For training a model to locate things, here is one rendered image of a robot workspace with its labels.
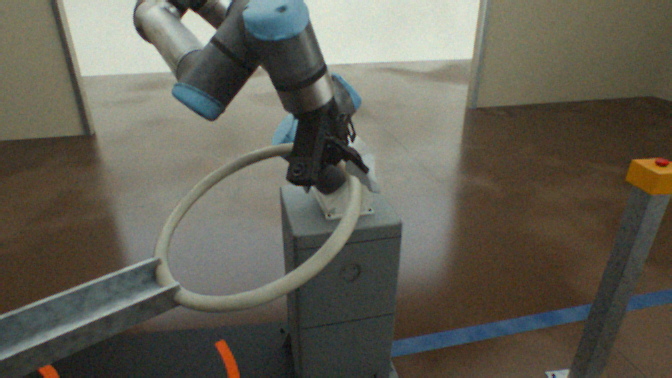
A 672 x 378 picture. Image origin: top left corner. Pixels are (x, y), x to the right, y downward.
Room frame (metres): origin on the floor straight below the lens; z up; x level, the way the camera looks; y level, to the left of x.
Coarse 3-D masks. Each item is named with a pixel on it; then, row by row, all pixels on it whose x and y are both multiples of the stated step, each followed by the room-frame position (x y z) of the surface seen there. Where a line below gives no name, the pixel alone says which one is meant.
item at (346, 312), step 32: (288, 192) 1.55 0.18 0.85; (288, 224) 1.36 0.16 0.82; (320, 224) 1.31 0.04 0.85; (384, 224) 1.31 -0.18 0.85; (288, 256) 1.42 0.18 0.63; (352, 256) 1.28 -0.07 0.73; (384, 256) 1.31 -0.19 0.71; (320, 288) 1.25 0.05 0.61; (352, 288) 1.28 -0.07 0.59; (384, 288) 1.31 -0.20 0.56; (288, 320) 1.58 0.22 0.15; (320, 320) 1.25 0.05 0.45; (352, 320) 1.28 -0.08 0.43; (384, 320) 1.31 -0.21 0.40; (320, 352) 1.25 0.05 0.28; (352, 352) 1.28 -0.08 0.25; (384, 352) 1.32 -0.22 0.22
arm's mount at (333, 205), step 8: (352, 144) 1.55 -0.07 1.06; (360, 144) 1.51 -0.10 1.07; (360, 152) 1.46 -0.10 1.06; (368, 152) 1.42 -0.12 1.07; (344, 184) 1.37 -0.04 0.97; (336, 192) 1.37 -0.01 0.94; (344, 192) 1.35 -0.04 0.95; (368, 192) 1.38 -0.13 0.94; (320, 200) 1.45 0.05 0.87; (328, 200) 1.37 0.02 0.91; (336, 200) 1.34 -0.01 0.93; (344, 200) 1.36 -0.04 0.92; (368, 200) 1.38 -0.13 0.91; (328, 208) 1.34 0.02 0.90; (336, 208) 1.35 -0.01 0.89; (344, 208) 1.36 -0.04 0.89; (368, 208) 1.40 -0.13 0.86; (328, 216) 1.34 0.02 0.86; (336, 216) 1.35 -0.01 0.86
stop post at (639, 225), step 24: (648, 168) 1.28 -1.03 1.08; (648, 192) 1.25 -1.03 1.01; (624, 216) 1.32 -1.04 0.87; (648, 216) 1.26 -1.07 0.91; (624, 240) 1.29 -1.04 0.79; (648, 240) 1.26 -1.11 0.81; (624, 264) 1.26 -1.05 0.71; (600, 288) 1.32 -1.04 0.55; (624, 288) 1.26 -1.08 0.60; (600, 312) 1.28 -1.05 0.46; (624, 312) 1.26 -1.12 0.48; (600, 336) 1.26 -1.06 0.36; (576, 360) 1.31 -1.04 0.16; (600, 360) 1.26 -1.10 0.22
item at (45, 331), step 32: (96, 288) 0.67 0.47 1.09; (128, 288) 0.70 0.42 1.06; (160, 288) 0.70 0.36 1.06; (0, 320) 0.57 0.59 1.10; (32, 320) 0.60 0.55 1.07; (64, 320) 0.61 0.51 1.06; (96, 320) 0.57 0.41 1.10; (128, 320) 0.60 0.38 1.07; (0, 352) 0.54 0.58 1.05; (32, 352) 0.51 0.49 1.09; (64, 352) 0.53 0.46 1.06
